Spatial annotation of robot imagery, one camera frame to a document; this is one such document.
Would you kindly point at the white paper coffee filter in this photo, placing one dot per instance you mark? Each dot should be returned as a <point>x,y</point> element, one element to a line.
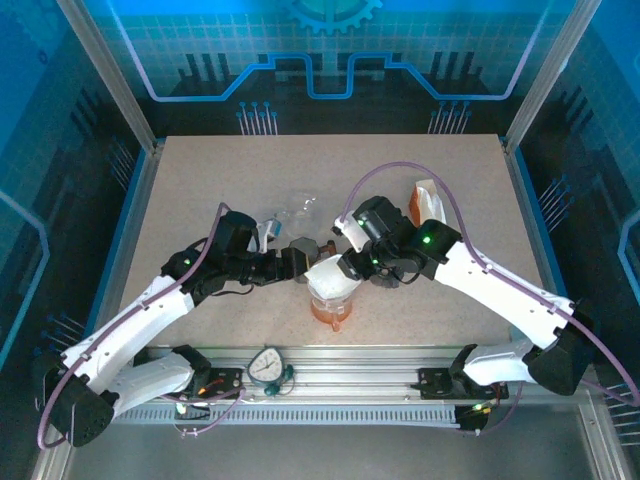
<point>330,277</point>

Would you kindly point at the clear plastic dripper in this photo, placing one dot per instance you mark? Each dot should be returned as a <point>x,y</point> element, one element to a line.
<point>332,300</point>

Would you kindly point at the clear glass carafe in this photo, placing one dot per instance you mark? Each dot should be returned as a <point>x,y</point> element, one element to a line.
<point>302,212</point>

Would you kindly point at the orange glass carafe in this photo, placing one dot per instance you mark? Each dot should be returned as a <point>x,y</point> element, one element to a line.
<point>325,316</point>

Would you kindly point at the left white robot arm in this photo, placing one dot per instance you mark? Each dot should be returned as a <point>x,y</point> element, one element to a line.
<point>125,325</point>

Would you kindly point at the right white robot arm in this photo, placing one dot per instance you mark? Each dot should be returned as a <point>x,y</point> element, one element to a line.
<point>500,290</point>

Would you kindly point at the orange white coffee filter box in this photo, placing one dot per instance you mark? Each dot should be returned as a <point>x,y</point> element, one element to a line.
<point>430,200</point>

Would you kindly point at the white analog clock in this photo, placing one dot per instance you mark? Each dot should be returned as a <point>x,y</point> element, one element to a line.
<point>265,367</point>

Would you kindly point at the teal clamp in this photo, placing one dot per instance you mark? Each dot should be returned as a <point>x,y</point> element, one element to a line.
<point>272,390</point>

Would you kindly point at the small circuit board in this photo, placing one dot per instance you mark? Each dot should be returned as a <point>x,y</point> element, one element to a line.
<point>186,409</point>
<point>475,412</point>

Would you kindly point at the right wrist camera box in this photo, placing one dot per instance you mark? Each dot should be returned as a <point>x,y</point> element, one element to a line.
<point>350,235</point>

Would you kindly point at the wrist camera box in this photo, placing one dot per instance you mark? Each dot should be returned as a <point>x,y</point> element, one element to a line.
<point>270,231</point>
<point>350,235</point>

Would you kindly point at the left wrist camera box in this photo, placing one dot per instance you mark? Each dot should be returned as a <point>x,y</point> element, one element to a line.
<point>270,231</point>

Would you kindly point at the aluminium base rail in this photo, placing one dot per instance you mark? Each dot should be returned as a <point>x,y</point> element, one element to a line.
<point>350,370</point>

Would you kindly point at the blue trimmed aluminium side rail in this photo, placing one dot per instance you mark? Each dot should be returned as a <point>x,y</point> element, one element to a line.
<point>135,225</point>
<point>522,200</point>

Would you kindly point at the aluminium frame post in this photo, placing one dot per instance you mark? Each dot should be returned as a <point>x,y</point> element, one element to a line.
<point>602,445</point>
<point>112,75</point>
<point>50,467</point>
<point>549,75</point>

